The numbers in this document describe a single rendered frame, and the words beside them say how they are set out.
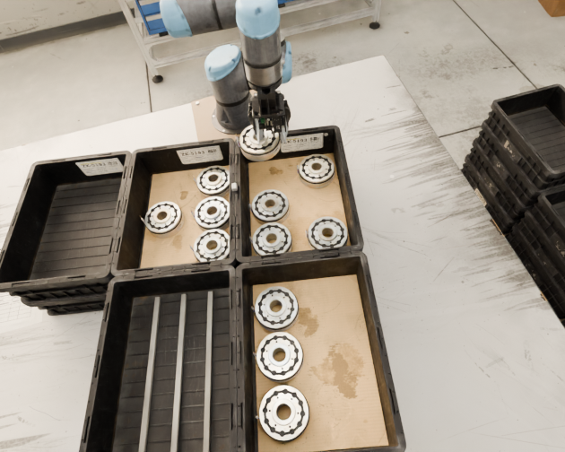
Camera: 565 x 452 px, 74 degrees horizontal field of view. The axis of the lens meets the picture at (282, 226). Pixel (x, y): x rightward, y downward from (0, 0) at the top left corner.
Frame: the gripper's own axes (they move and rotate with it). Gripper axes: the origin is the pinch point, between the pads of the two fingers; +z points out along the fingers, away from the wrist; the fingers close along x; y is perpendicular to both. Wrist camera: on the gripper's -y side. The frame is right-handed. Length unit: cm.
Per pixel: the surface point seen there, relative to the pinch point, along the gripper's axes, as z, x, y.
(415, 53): 96, 103, -161
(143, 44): 74, -81, -167
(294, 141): 10.0, 6.2, -7.6
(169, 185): 18.5, -32.4, -2.7
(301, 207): 17.1, 6.3, 10.8
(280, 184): 17.3, 0.9, 1.8
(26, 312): 33, -77, 28
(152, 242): 18.6, -35.9, 16.6
